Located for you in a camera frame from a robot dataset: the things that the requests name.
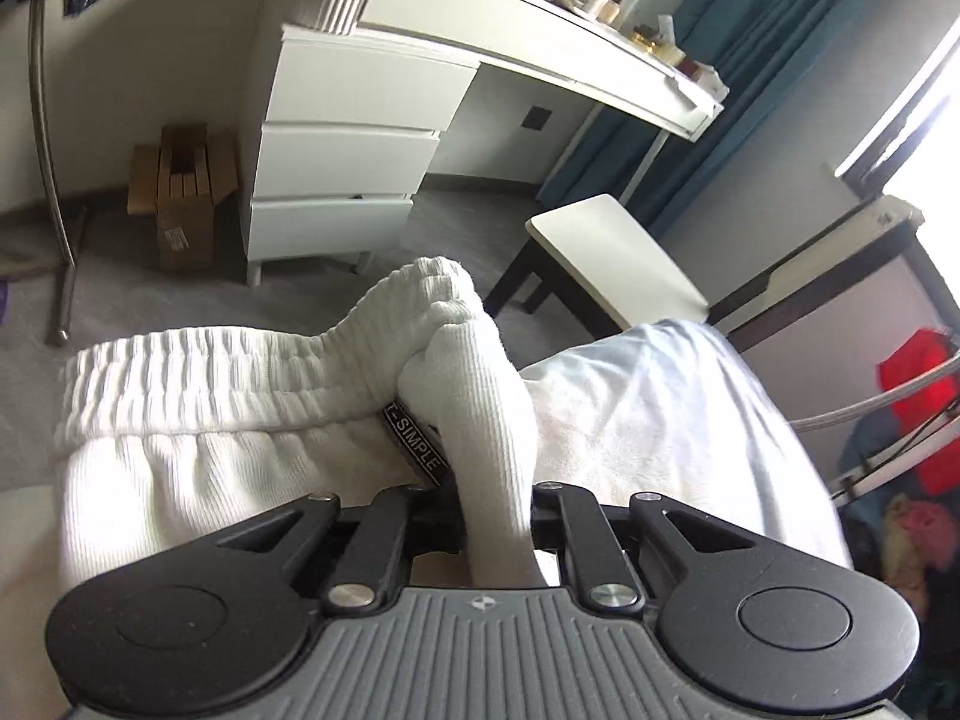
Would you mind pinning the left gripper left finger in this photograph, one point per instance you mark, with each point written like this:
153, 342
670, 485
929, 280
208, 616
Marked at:
400, 525

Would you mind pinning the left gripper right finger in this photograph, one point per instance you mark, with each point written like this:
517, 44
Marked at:
568, 521

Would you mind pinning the cream zip-up sweatshirt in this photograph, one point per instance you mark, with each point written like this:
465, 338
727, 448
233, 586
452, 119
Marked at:
172, 435

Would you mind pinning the pile of clothes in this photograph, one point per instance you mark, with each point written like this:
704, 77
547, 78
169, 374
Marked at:
905, 533

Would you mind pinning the metal clothes rack pole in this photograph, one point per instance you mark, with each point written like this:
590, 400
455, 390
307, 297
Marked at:
67, 235

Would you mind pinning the white upholstered stool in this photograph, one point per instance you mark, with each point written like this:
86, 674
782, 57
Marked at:
602, 266

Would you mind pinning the dark framed white panel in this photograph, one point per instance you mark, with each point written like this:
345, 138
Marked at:
847, 252

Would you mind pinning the red hanging cloth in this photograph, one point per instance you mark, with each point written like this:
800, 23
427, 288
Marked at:
924, 350

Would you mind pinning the cardboard box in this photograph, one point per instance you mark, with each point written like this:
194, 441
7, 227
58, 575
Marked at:
179, 183

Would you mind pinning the white vanity desk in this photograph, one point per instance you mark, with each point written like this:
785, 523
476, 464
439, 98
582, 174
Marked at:
347, 102

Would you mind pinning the window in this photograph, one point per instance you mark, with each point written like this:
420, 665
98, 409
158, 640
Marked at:
900, 133

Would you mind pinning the cosmetic bottles on desk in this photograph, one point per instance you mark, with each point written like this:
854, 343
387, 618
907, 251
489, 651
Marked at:
587, 42

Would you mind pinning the teal curtain left panel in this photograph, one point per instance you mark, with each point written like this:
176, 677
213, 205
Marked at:
747, 56

